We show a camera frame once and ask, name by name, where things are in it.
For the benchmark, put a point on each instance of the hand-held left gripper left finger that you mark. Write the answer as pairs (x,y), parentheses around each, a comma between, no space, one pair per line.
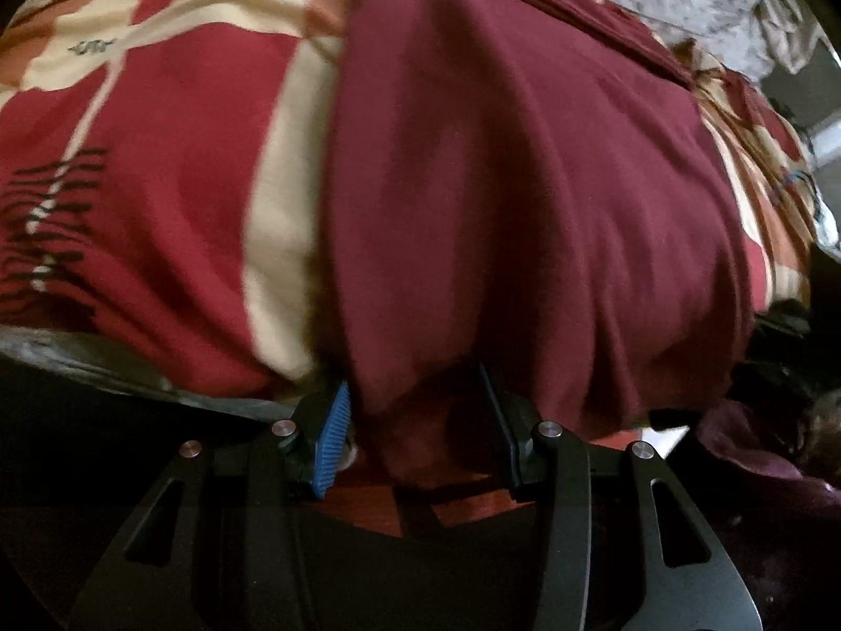
(332,437)

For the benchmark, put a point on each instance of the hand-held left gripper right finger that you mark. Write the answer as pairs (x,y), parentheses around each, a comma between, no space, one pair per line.
(504,439)

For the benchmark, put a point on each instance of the maroon t-shirt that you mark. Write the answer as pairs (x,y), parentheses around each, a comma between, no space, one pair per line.
(525,177)

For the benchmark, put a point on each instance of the grey mattress edge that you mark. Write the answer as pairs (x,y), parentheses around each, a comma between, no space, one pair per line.
(131,374)

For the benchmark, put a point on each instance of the dark purple cloth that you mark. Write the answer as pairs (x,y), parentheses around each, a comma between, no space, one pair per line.
(755,460)

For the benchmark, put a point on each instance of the red and cream patterned blanket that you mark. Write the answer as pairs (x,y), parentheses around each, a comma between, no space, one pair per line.
(164,177)

